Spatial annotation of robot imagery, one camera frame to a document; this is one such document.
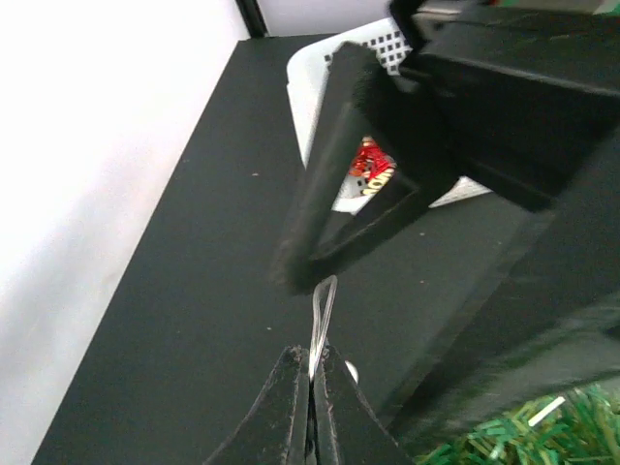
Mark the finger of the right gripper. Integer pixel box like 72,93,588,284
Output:
271,43,459,294

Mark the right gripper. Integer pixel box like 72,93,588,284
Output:
389,1,619,436

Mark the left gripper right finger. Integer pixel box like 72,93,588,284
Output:
312,346,412,464

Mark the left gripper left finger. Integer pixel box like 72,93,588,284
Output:
205,346,310,465

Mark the white perforated plastic basket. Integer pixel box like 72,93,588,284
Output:
285,16,493,217

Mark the white bulb light string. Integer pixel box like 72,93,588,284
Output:
304,274,362,388

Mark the small green christmas tree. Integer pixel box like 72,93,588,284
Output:
415,385,619,465

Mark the right black frame post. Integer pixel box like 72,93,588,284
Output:
235,0,268,39

